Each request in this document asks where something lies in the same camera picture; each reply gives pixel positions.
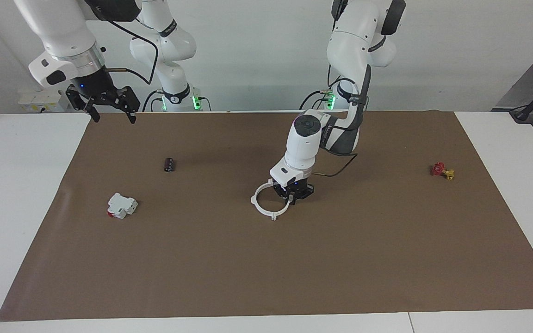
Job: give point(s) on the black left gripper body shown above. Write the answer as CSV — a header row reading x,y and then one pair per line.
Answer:
x,y
301,189

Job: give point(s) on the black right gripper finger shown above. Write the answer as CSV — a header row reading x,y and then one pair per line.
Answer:
x,y
79,101
128,101

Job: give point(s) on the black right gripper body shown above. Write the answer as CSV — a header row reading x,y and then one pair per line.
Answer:
x,y
96,88

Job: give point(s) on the white half pipe clamp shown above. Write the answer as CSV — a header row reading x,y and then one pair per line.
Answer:
x,y
253,200
285,210

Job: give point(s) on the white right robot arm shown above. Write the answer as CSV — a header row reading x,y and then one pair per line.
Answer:
x,y
58,32

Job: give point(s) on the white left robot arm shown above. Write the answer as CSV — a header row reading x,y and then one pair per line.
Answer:
x,y
303,148

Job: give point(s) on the white power strip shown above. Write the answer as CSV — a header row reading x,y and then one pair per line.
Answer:
x,y
44,98

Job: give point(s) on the brown table mat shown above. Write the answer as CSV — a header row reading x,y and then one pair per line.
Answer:
x,y
294,268

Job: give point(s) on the black cylindrical capacitor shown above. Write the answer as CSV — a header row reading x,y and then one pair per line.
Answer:
x,y
170,164

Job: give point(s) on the white circuit breaker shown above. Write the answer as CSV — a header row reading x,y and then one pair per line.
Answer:
x,y
122,204

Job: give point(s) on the dark grey partition panel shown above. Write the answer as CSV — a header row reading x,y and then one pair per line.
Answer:
x,y
516,88

